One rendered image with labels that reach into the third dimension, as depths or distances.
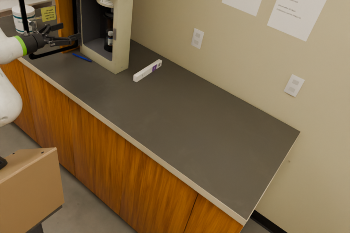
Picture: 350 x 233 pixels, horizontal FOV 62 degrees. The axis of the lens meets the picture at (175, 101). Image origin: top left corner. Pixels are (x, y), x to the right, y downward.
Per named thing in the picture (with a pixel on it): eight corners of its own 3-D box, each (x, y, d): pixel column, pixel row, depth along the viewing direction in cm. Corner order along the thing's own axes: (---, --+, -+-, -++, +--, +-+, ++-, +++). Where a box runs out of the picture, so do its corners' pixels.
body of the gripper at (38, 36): (37, 38, 131) (54, 33, 137) (25, 30, 134) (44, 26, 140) (39, 52, 135) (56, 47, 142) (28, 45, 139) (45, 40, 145)
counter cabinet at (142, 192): (71, 91, 299) (64, 7, 243) (247, 218, 220) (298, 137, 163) (7, 123, 254) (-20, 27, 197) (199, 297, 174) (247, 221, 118)
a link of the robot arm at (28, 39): (16, 52, 136) (28, 60, 132) (12, 28, 129) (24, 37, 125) (28, 48, 140) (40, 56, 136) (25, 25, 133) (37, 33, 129)
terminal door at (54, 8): (78, 47, 182) (75, -19, 156) (29, 60, 162) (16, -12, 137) (77, 46, 182) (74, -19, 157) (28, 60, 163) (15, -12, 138)
